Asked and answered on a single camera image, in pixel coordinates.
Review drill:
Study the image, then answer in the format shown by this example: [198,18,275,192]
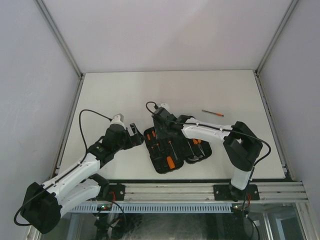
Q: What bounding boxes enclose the black plastic tool case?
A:
[143,115,213,174]

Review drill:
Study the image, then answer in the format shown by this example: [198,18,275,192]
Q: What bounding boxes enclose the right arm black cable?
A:
[145,101,272,233]

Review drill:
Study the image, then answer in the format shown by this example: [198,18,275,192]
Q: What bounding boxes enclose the small black precision screwdriver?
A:
[145,133,157,152]

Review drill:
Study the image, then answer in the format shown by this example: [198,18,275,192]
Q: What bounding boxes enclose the orange black needle-nose pliers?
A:
[192,138,205,157]

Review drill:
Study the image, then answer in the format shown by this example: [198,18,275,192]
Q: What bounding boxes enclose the grey slotted cable duct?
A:
[69,202,232,214]

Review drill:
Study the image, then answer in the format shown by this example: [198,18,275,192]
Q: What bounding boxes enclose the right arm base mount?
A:
[213,183,260,202]

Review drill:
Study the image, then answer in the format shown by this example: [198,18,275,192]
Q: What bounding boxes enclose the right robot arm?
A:
[151,104,263,200]

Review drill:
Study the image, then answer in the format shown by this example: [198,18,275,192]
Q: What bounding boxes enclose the aluminium frame rail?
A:
[39,181,309,202]

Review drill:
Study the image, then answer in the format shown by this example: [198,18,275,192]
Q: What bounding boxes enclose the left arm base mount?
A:
[89,173,126,202]

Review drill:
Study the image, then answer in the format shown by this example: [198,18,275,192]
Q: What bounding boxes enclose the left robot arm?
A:
[17,123,144,234]

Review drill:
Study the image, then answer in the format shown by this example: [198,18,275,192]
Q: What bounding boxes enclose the small orange-tip precision screwdriver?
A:
[201,109,224,117]

